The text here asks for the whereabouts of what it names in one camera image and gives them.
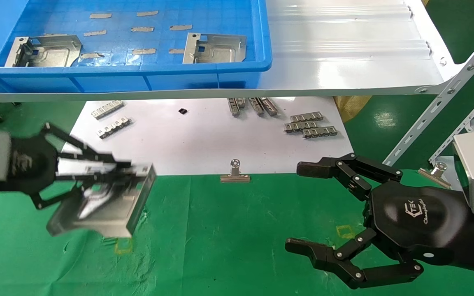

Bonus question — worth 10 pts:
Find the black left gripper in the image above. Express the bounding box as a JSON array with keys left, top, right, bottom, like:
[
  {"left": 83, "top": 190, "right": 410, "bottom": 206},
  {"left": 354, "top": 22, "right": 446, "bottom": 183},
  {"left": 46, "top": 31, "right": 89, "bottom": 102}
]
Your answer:
[{"left": 7, "top": 123, "right": 139, "bottom": 210}]

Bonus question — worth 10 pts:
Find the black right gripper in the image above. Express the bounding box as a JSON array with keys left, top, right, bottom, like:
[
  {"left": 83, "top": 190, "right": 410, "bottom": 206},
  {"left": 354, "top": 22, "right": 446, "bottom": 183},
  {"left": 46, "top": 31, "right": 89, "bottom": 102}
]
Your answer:
[{"left": 284, "top": 153, "right": 474, "bottom": 289}]

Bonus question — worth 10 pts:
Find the stamped metal bracket plate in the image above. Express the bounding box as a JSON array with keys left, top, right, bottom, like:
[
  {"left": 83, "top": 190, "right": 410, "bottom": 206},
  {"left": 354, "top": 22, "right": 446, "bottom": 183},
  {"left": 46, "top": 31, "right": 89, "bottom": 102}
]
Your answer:
[
  {"left": 47, "top": 164, "right": 156, "bottom": 238},
  {"left": 183, "top": 33, "right": 247, "bottom": 64},
  {"left": 5, "top": 35, "right": 83, "bottom": 67}
]

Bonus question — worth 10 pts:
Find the blue plastic bin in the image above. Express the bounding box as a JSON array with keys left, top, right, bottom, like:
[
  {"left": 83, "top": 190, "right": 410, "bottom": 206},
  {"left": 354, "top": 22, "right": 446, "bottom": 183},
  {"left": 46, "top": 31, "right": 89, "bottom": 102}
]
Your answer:
[{"left": 0, "top": 0, "right": 273, "bottom": 93}]

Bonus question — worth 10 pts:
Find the silver binder clip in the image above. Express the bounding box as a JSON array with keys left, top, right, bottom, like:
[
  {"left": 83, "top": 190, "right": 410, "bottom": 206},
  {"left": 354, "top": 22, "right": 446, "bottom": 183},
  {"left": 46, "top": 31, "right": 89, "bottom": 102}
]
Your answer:
[
  {"left": 418, "top": 162, "right": 452, "bottom": 190},
  {"left": 220, "top": 159, "right": 251, "bottom": 183}
]

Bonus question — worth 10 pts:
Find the green table mat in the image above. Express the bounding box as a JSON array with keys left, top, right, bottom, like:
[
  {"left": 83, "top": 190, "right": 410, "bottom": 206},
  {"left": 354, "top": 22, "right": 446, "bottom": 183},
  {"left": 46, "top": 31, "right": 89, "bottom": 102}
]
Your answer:
[{"left": 0, "top": 171, "right": 474, "bottom": 296}]

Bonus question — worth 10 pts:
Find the white paper sheet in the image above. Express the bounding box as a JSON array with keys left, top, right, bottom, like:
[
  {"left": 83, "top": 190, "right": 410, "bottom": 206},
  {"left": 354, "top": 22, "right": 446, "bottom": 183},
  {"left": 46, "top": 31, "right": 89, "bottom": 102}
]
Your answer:
[{"left": 58, "top": 97, "right": 355, "bottom": 177}]

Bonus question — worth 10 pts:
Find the white shelf board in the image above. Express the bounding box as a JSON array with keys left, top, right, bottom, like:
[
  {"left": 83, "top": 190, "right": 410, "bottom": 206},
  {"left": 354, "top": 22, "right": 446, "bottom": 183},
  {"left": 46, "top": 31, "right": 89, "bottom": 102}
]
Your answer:
[{"left": 0, "top": 0, "right": 464, "bottom": 102}]

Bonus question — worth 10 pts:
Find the white slotted rack post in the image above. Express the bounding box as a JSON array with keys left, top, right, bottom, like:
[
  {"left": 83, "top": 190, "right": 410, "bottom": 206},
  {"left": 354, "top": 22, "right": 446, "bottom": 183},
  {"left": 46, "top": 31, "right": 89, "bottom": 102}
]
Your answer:
[
  {"left": 428, "top": 80, "right": 474, "bottom": 165},
  {"left": 384, "top": 21, "right": 474, "bottom": 167}
]

